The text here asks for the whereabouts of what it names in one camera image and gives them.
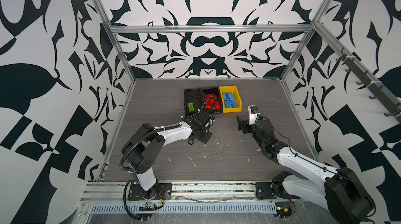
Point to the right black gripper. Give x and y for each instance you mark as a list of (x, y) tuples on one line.
[(245, 123)]

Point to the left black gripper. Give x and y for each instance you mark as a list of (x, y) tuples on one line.
[(205, 139)]

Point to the green lego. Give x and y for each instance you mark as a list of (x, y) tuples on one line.
[(191, 108)]

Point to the blue lego bottom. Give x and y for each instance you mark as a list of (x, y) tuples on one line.
[(229, 100)]

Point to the red lego cluster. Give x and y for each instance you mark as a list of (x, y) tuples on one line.
[(212, 102)]

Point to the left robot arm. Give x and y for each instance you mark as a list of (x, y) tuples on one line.
[(141, 151)]

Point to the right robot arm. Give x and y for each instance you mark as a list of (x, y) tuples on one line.
[(337, 190)]

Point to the yellow bin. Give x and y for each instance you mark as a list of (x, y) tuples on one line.
[(234, 90)]

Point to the left black bin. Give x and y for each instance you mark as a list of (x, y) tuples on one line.
[(192, 96)]

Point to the black bin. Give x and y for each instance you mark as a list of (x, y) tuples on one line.
[(216, 91), (192, 96)]

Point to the middle black bin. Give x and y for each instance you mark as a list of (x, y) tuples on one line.
[(216, 91)]

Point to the left electronics board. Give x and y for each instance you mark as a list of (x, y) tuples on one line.
[(151, 206)]

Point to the electronics board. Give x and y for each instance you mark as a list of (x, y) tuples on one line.
[(151, 206), (284, 211)]

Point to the right electronics board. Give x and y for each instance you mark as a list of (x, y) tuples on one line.
[(284, 211)]

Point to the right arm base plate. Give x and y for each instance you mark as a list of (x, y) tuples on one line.
[(272, 191)]

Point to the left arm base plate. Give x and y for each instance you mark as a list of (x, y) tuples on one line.
[(157, 192)]

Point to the white cable duct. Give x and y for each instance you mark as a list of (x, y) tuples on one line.
[(196, 208)]

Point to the aluminium front rail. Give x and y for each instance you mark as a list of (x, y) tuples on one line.
[(179, 190)]

